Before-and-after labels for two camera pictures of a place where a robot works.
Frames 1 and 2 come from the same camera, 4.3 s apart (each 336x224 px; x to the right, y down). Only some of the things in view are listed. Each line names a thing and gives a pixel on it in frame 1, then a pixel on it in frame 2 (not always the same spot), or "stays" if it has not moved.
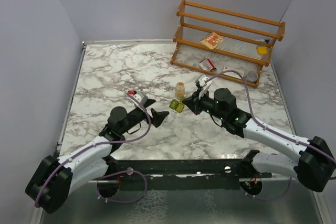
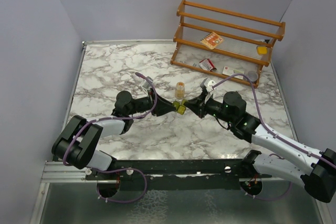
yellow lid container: [262, 50] stays
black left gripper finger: [149, 102] to [163, 102]
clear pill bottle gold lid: [180, 90] stays
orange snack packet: [211, 40] stays
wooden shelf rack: [231, 45] stays
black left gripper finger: [158, 117] to [163, 110]
